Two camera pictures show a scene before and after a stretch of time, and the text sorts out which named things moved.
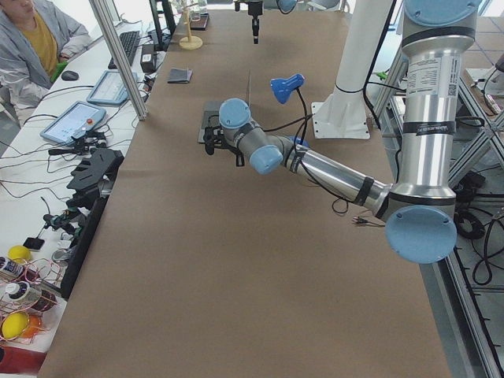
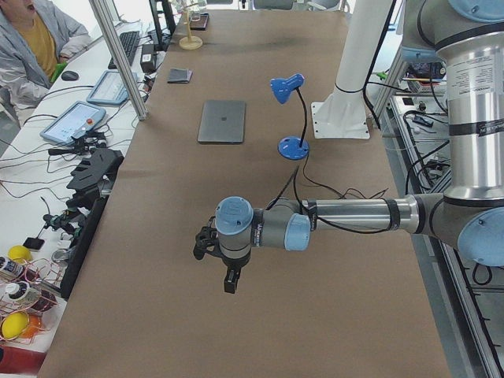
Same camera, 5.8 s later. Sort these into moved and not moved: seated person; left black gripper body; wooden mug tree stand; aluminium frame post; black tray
Moved: left black gripper body
Not moved: aluminium frame post; seated person; black tray; wooden mug tree stand
